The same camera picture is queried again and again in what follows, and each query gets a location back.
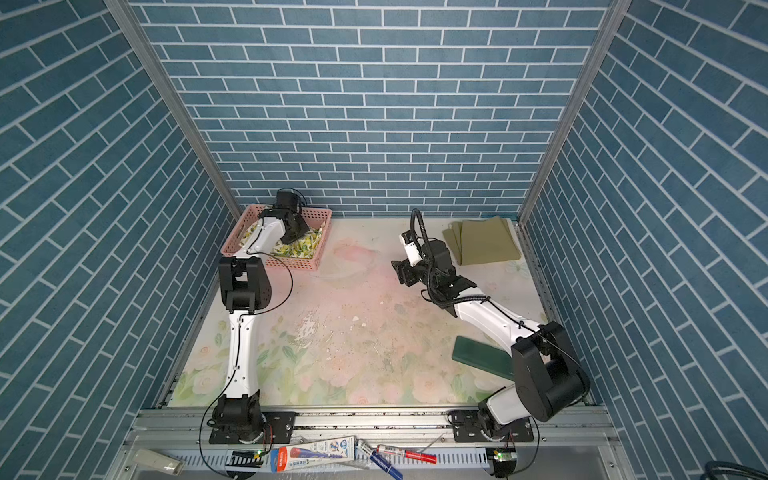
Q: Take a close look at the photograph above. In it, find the lemon print skirt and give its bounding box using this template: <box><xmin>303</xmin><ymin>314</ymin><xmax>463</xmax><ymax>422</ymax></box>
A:
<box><xmin>237</xmin><ymin>219</ymin><xmax>326</xmax><ymax>259</ymax></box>

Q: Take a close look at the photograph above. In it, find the olive green skirt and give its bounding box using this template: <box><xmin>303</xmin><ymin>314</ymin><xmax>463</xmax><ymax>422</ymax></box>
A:
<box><xmin>442</xmin><ymin>216</ymin><xmax>522</xmax><ymax>265</ymax></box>

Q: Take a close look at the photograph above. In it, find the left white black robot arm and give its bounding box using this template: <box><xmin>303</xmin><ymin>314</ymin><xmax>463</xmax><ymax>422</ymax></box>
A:
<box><xmin>209</xmin><ymin>189</ymin><xmax>309</xmax><ymax>443</ymax></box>

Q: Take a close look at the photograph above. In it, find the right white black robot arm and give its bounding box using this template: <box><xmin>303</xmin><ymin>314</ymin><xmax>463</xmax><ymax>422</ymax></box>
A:
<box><xmin>392</xmin><ymin>232</ymin><xmax>590</xmax><ymax>432</ymax></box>

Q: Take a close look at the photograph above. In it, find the pink plastic basket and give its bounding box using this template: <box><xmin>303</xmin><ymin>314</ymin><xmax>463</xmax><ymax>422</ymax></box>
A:
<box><xmin>220</xmin><ymin>204</ymin><xmax>332</xmax><ymax>270</ymax></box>

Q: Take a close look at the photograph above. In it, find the dark green rectangular block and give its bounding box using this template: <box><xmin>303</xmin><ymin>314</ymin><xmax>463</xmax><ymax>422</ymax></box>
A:
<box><xmin>452</xmin><ymin>336</ymin><xmax>514</xmax><ymax>380</ymax></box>

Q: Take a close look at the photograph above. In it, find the red white marker pen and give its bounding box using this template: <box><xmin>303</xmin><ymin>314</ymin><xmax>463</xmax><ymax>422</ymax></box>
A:
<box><xmin>376</xmin><ymin>445</ymin><xmax>438</xmax><ymax>465</ymax></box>

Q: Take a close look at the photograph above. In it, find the blue marker pen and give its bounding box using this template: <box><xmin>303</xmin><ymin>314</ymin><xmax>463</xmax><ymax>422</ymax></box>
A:
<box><xmin>356</xmin><ymin>439</ymin><xmax>403</xmax><ymax>480</ymax></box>

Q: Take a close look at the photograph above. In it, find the white red blue box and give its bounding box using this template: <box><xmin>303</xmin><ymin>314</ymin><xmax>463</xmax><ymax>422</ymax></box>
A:
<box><xmin>270</xmin><ymin>436</ymin><xmax>357</xmax><ymax>473</ymax></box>

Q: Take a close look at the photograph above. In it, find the beige plastic piece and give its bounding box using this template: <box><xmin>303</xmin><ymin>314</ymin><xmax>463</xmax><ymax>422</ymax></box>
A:
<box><xmin>133</xmin><ymin>449</ymin><xmax>185</xmax><ymax>476</ymax></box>

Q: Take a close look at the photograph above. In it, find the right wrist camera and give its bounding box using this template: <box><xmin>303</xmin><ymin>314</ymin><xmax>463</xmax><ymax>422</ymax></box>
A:
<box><xmin>400</xmin><ymin>232</ymin><xmax>422</xmax><ymax>267</ymax></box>

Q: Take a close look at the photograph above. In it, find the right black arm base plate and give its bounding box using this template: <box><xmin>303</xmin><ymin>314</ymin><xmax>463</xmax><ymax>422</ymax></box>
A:
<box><xmin>446</xmin><ymin>409</ymin><xmax>535</xmax><ymax>444</ymax></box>

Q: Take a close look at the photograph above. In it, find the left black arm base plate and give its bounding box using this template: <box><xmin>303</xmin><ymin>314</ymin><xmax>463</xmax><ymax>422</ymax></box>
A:
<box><xmin>206</xmin><ymin>411</ymin><xmax>297</xmax><ymax>446</ymax></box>

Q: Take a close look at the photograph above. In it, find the aluminium front rail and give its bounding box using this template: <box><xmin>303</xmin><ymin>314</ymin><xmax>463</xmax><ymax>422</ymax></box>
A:
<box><xmin>107</xmin><ymin>406</ymin><xmax>634</xmax><ymax>479</ymax></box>

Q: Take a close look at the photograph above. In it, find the left corner aluminium post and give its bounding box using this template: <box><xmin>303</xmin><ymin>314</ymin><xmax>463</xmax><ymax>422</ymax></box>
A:
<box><xmin>104</xmin><ymin>0</ymin><xmax>242</xmax><ymax>219</ymax></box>

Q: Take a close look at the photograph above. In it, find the corner aluminium post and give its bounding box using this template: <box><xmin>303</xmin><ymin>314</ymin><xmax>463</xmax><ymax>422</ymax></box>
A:
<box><xmin>518</xmin><ymin>0</ymin><xmax>631</xmax><ymax>228</ymax></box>
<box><xmin>104</xmin><ymin>0</ymin><xmax>242</xmax><ymax>219</ymax></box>

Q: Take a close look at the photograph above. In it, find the right corner aluminium post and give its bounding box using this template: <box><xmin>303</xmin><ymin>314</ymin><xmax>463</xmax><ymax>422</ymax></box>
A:
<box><xmin>518</xmin><ymin>0</ymin><xmax>631</xmax><ymax>228</ymax></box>

